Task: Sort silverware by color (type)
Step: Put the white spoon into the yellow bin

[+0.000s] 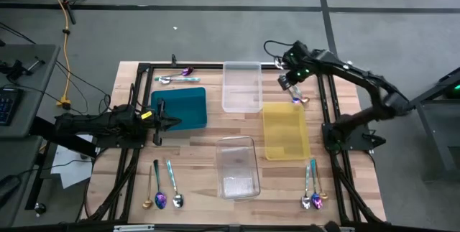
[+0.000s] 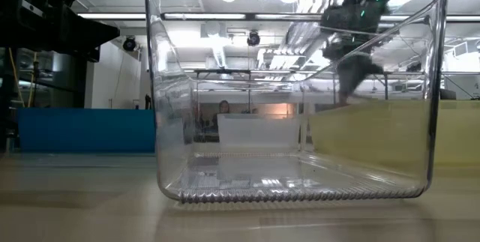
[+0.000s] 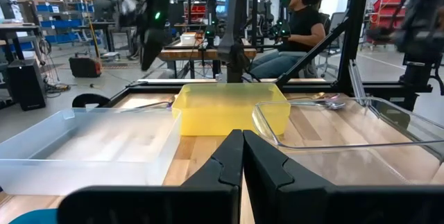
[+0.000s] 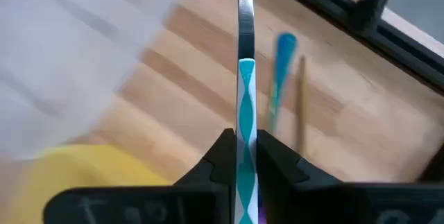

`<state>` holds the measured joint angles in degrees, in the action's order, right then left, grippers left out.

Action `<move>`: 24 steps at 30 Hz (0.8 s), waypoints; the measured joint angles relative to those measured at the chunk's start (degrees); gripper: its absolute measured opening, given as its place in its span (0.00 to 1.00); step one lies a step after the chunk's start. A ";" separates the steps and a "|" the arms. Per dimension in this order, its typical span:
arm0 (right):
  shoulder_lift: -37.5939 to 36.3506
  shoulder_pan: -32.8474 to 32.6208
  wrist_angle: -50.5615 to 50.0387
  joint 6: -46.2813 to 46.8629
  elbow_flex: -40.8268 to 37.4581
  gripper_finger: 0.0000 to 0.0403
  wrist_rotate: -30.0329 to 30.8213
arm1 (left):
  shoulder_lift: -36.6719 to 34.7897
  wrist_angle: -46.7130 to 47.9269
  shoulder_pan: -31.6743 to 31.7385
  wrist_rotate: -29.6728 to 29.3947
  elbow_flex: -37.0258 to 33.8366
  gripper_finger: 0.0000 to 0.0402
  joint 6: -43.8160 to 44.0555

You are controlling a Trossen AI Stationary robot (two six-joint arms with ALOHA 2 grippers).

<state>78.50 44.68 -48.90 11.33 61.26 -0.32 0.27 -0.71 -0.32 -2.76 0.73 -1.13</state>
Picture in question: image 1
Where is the yellow extension cable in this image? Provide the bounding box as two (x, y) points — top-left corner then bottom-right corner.
(35, 0), (73, 110)

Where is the yellow plastic bin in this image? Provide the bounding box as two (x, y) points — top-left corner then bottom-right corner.
(262, 102), (312, 162)

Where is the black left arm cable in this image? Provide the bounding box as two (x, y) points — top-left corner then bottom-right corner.
(126, 82), (137, 109)

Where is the black keyboard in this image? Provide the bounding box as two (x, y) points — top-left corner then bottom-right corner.
(0, 87), (23, 127)

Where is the glossy clear plastic bin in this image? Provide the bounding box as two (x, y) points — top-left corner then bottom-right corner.
(214, 135), (262, 202)

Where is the black equipment cart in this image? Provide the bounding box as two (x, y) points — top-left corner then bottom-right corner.
(395, 66), (460, 182)

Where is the black clamp tool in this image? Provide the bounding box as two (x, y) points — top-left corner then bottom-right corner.
(0, 56), (47, 82)

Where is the grey side table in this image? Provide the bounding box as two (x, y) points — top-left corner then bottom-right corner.
(0, 44), (61, 139)

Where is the iridescent purple spoon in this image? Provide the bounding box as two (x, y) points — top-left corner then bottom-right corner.
(310, 158), (323, 210)
(154, 66), (195, 81)
(152, 159), (168, 210)

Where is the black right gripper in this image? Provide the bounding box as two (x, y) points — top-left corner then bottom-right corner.
(282, 40), (319, 96)

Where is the frosted clear plastic bin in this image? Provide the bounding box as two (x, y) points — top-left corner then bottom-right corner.
(221, 61), (263, 113)

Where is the white paper sheet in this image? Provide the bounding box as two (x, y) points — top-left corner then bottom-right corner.
(50, 134), (95, 190)

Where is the black diagonal strut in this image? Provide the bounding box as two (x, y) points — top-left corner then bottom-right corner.
(28, 116), (100, 159)

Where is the black floor cable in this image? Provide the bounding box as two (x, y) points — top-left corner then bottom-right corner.
(0, 22), (113, 116)

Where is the low grey desk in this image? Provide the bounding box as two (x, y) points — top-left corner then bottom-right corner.
(0, 134), (46, 228)

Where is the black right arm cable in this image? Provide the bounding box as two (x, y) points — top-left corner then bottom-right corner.
(263, 40), (290, 66)

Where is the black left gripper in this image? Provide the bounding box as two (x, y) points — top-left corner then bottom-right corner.
(138, 98), (183, 146)

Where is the teal plastic bin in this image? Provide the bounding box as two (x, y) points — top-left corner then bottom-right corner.
(149, 86), (208, 132)

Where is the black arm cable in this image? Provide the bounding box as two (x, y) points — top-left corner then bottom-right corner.
(126, 82), (137, 109)
(263, 40), (290, 66)

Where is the black computer mouse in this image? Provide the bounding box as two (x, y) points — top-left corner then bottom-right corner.
(0, 175), (22, 208)

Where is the black aluminium rig frame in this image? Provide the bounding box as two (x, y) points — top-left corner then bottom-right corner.
(82, 61), (387, 226)

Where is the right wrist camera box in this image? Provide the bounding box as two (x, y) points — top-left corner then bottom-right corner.
(278, 75), (293, 91)

